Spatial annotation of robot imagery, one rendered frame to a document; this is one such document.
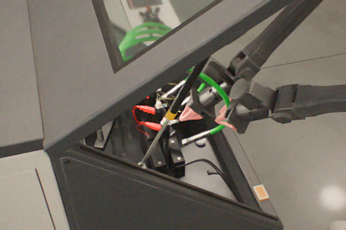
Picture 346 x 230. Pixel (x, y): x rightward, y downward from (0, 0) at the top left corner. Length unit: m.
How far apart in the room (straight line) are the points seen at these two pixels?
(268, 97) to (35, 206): 0.58
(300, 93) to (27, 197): 0.64
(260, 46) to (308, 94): 0.30
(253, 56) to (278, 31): 0.10
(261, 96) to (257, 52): 0.25
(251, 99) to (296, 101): 0.11
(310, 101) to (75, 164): 0.52
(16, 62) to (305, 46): 2.91
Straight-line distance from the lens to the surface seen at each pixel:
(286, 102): 1.15
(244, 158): 1.62
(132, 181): 1.10
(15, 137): 0.97
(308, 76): 3.53
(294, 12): 1.39
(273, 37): 1.39
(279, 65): 3.59
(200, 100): 1.43
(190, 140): 1.41
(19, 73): 1.12
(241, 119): 1.27
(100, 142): 1.48
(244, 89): 1.16
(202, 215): 1.28
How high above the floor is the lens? 2.16
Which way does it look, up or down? 44 degrees down
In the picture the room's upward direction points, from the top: 1 degrees counter-clockwise
